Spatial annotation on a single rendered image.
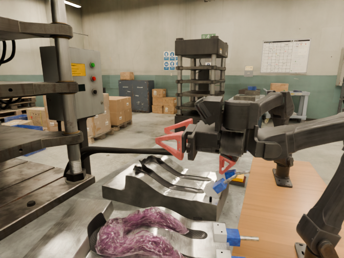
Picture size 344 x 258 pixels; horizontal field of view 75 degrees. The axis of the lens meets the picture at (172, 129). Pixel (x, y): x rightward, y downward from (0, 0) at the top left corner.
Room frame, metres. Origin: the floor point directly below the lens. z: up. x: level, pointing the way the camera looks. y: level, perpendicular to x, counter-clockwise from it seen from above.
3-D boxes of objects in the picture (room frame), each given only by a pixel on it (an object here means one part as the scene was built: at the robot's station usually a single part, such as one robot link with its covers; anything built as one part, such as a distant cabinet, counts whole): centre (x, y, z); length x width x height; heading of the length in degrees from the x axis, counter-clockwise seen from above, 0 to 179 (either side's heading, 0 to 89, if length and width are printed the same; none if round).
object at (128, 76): (8.18, 1.60, 1.26); 0.42 x 0.33 x 0.29; 67
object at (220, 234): (0.57, -0.19, 0.86); 0.13 x 0.05 x 0.05; 84
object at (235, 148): (0.50, -0.14, 1.18); 0.07 x 0.06 x 0.07; 71
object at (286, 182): (1.07, -0.57, 0.84); 0.20 x 0.07 x 0.08; 162
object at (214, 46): (5.54, -0.77, 1.03); 1.54 x 0.94 x 2.06; 157
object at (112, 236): (0.54, 0.08, 0.90); 0.26 x 0.18 x 0.08; 84
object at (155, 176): (0.88, 0.01, 0.92); 0.35 x 0.16 x 0.09; 67
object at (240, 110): (0.49, -0.18, 1.21); 0.12 x 0.09 x 0.12; 91
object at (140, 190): (0.90, 0.02, 0.87); 0.50 x 0.26 x 0.14; 67
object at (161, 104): (7.73, 0.26, 0.42); 0.86 x 0.33 x 0.83; 67
